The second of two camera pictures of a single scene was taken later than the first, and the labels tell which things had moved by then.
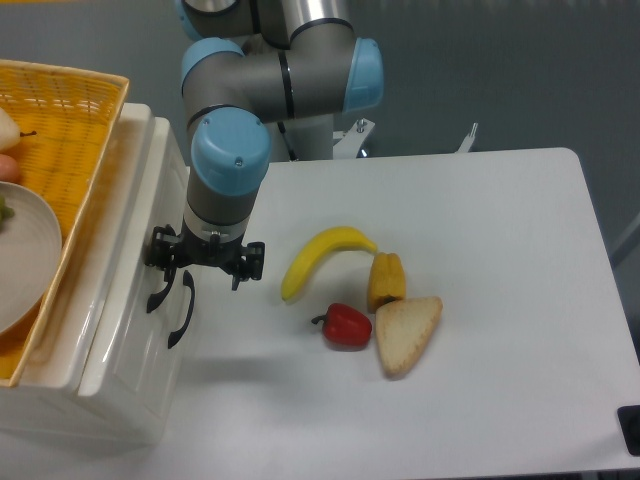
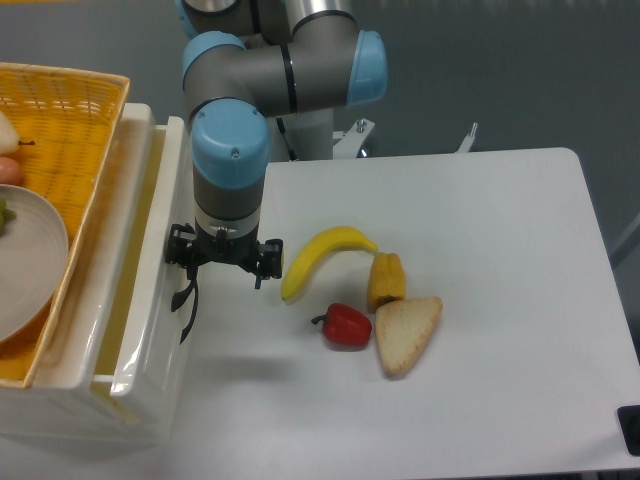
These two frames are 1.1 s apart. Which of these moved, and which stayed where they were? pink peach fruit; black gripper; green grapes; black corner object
Moved: black gripper
Stayed: pink peach fruit; black corner object; green grapes
